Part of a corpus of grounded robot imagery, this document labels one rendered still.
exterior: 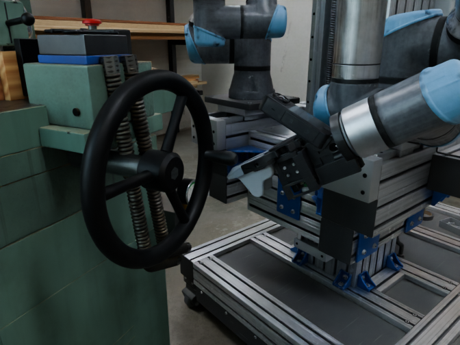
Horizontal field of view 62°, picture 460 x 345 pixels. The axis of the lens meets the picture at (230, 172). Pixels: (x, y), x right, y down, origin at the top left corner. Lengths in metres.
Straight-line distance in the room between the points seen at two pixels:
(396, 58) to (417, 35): 0.06
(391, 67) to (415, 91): 0.39
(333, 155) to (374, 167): 0.24
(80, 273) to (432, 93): 0.62
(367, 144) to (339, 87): 0.15
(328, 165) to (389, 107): 0.11
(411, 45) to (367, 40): 0.27
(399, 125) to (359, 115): 0.05
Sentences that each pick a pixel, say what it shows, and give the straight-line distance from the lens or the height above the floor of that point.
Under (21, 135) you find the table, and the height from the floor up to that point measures 0.86.
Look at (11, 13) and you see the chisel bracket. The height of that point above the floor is 1.03.
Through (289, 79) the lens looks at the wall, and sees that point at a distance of 4.08.
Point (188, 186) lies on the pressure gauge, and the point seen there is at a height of 0.68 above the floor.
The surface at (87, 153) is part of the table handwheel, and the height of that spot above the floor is 0.87.
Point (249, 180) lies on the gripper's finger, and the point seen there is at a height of 0.78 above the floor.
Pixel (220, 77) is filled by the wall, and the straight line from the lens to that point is 4.55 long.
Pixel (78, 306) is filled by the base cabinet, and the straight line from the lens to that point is 0.78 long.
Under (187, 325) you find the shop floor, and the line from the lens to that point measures 1.52.
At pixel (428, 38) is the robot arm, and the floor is 1.00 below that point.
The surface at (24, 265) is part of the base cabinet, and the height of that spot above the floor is 0.67.
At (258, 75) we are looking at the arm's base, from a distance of 1.20.
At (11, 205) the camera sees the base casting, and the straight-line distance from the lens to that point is 0.63.
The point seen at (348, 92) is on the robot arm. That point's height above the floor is 0.92.
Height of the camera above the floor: 0.99
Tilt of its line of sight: 19 degrees down
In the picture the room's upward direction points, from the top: straight up
